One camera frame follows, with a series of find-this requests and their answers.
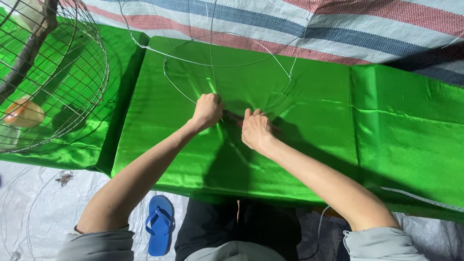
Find wooden branch perch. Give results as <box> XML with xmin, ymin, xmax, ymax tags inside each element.
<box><xmin>0</xmin><ymin>0</ymin><xmax>59</xmax><ymax>105</ymax></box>

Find striped woven tarp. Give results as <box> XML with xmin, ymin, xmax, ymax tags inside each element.
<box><xmin>60</xmin><ymin>0</ymin><xmax>464</xmax><ymax>86</ymax></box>

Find red-handled pliers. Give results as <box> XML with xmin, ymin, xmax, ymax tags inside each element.
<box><xmin>222</xmin><ymin>109</ymin><xmax>281</xmax><ymax>133</ymax></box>

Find person's dark trousers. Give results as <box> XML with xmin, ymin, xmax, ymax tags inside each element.
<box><xmin>174</xmin><ymin>197</ymin><xmax>302</xmax><ymax>261</ymax></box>

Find person's grey shirt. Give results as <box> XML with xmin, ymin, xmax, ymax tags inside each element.
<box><xmin>56</xmin><ymin>225</ymin><xmax>428</xmax><ymax>261</ymax></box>

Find small tangled wire scrap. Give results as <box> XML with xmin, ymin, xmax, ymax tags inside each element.
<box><xmin>55</xmin><ymin>170</ymin><xmax>75</xmax><ymax>188</ymax></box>

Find round wire cage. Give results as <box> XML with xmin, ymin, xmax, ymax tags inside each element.
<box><xmin>0</xmin><ymin>0</ymin><xmax>110</xmax><ymax>153</ymax></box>

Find loose wire coils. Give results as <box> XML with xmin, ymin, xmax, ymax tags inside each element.
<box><xmin>0</xmin><ymin>165</ymin><xmax>147</xmax><ymax>261</ymax></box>

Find thin wire frame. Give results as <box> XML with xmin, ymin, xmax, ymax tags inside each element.
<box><xmin>118</xmin><ymin>0</ymin><xmax>312</xmax><ymax>111</ymax></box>

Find person's right hand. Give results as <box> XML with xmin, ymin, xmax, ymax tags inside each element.
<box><xmin>241</xmin><ymin>108</ymin><xmax>275</xmax><ymax>150</ymax></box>

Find blue flip-flop sandal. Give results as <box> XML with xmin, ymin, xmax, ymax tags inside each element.
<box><xmin>145</xmin><ymin>195</ymin><xmax>175</xmax><ymax>257</ymax></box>

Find orange plastic feeder cup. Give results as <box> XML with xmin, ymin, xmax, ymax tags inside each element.
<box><xmin>4</xmin><ymin>97</ymin><xmax>46</xmax><ymax>128</ymax></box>

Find person's left hand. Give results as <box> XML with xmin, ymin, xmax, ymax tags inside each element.
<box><xmin>191</xmin><ymin>93</ymin><xmax>224</xmax><ymax>131</ymax></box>

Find green satin cloth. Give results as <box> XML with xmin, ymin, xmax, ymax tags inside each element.
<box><xmin>0</xmin><ymin>7</ymin><xmax>464</xmax><ymax>222</ymax></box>

